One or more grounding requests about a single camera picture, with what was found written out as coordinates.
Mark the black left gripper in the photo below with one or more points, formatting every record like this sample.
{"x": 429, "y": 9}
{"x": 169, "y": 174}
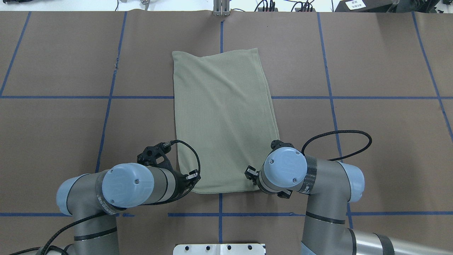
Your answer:
{"x": 181, "y": 179}

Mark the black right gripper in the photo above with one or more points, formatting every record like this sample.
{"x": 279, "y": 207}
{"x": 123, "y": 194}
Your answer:
{"x": 251, "y": 171}

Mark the olive green long-sleeve shirt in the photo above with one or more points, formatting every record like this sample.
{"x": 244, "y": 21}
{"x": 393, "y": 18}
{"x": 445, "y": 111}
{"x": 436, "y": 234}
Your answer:
{"x": 224, "y": 111}

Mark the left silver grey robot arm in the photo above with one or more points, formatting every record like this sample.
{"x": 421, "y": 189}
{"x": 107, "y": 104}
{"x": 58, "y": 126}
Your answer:
{"x": 93, "y": 200}

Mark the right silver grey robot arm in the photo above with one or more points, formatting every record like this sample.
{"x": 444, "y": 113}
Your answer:
{"x": 330, "y": 186}

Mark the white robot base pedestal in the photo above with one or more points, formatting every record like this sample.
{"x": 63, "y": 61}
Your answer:
{"x": 220, "y": 249}

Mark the aluminium frame post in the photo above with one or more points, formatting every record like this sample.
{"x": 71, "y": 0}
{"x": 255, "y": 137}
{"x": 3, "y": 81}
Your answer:
{"x": 221, "y": 8}

